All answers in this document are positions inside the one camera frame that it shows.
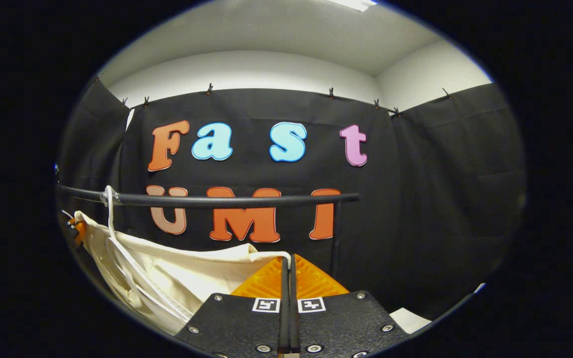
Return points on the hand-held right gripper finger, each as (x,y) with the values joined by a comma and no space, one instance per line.
(294,308)
(284,308)

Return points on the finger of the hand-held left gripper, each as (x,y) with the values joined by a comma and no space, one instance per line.
(80,231)

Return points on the cream shirt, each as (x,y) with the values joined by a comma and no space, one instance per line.
(192,271)

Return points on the white plastic hanger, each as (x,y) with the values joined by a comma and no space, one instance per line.
(111,219)

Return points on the black clothes rack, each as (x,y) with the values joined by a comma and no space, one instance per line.
(227,201)

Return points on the black backdrop cloth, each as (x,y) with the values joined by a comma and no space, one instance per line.
(440,199)

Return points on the row of black cloth clips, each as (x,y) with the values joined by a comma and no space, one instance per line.
(331,93)

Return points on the ceiling light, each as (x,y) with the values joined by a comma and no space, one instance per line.
(353,4)

